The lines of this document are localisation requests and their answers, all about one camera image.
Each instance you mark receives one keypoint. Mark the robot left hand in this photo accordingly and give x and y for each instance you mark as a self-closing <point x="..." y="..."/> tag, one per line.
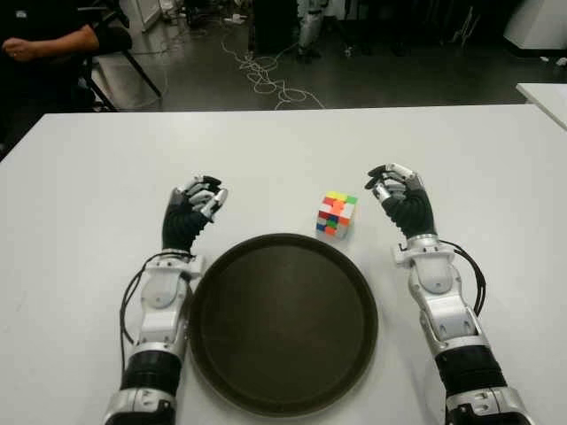
<point x="179" y="221"/>

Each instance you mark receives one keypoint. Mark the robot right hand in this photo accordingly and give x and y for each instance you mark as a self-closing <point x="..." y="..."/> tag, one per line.
<point x="414" y="212"/>

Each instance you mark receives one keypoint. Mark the multicoloured Rubik's cube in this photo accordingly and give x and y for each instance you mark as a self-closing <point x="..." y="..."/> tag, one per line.
<point x="336" y="217"/>

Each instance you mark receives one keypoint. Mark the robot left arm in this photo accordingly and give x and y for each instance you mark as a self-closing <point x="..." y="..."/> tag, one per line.
<point x="161" y="310"/>

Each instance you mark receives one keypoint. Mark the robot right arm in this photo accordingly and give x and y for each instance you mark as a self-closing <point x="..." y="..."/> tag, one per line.
<point x="447" y="301"/>

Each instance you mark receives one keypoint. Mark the dark brown round plate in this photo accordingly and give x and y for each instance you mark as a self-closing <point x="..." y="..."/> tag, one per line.
<point x="283" y="319"/>

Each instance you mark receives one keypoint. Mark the black chair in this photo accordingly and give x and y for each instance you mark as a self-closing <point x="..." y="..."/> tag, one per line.
<point x="133" y="62"/>

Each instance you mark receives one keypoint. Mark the white side table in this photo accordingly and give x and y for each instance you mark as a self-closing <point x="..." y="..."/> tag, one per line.
<point x="547" y="99"/>

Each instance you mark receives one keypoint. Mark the white board panel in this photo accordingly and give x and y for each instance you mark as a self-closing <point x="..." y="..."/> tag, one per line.
<point x="142" y="13"/>

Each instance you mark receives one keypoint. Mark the white humanoid robot legs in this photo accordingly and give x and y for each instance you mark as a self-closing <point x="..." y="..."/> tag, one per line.
<point x="309" y="26"/>

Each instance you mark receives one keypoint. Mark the black cabinet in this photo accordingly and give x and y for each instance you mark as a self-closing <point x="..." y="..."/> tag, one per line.
<point x="274" y="24"/>

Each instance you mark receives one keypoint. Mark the seated person in black shirt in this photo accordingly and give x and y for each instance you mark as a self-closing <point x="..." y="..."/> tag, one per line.
<point x="40" y="44"/>

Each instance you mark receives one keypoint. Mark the white cabinet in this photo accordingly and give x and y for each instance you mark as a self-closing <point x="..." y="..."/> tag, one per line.
<point x="538" y="22"/>

